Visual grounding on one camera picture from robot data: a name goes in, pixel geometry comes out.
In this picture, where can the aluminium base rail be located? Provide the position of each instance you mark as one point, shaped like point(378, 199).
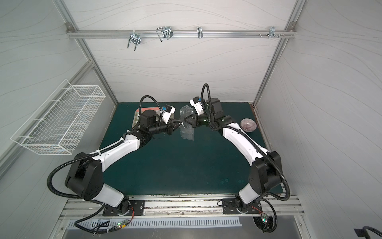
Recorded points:
point(192, 205)

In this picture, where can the purple patterned bowl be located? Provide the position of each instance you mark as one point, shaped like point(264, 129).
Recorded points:
point(248, 125)

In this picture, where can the metal bracket with bolts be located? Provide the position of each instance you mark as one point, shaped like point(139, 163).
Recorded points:
point(273, 33)

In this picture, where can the pink plastic tray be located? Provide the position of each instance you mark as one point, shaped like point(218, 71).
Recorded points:
point(135, 118)

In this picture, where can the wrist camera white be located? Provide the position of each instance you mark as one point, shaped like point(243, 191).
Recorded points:
point(167, 111)
point(196, 102)

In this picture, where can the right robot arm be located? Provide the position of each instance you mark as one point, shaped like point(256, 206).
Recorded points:
point(266, 175)

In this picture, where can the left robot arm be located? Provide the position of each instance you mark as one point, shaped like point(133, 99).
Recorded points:
point(85, 177)

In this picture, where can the small metal clamp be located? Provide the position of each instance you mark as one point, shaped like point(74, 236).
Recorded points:
point(200, 32)

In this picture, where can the white wire basket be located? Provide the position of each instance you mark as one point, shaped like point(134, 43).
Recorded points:
point(58, 125)

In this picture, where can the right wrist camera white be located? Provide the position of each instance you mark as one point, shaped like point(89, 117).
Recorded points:
point(196, 102)

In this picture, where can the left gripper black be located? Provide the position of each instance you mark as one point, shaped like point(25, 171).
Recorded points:
point(171, 127)

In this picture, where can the metal u-bolt clamp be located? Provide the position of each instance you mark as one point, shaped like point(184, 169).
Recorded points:
point(164, 32)

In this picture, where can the metal hook clamp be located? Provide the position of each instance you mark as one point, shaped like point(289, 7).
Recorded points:
point(134, 40)

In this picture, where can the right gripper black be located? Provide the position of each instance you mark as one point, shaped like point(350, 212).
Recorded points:
point(193, 119)

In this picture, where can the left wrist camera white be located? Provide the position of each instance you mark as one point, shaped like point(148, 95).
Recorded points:
point(167, 111)

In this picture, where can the clear plastic ruler pouch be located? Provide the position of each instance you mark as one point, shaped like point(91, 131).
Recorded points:
point(187, 131)

